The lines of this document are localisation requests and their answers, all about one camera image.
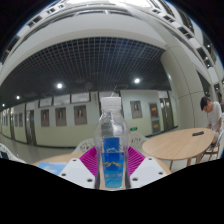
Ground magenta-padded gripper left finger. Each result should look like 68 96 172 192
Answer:
58 147 101 190

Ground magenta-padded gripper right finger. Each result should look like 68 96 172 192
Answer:
125 146 168 190

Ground clear blue-labelled water bottle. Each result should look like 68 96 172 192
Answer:
93 96 130 191

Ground blue booklet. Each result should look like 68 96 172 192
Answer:
36 161 68 176

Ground round wooden side table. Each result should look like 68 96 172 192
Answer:
141 127 216 172

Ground white chair with wooden legs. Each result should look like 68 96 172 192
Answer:
199 129 224 162

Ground person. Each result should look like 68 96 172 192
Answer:
199 96 224 148

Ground round ceiling lights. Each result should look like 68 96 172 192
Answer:
14 77 142 101

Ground framed wall posters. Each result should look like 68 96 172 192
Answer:
1 99 160 128

